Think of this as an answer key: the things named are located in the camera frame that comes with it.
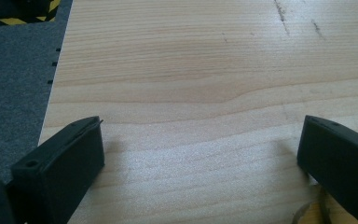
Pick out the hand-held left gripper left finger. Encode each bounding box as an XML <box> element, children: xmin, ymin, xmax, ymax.
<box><xmin>9</xmin><ymin>115</ymin><xmax>106</xmax><ymax>224</ymax></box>

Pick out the black yellow striped stand base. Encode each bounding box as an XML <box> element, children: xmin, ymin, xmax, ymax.
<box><xmin>0</xmin><ymin>0</ymin><xmax>62</xmax><ymax>28</ymax></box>

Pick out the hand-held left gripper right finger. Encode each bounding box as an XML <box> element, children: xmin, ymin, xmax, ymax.
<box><xmin>296</xmin><ymin>114</ymin><xmax>358</xmax><ymax>224</ymax></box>

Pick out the brown wooden coaster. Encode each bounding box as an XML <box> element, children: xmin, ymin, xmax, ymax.
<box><xmin>291</xmin><ymin>181</ymin><xmax>358</xmax><ymax>224</ymax></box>

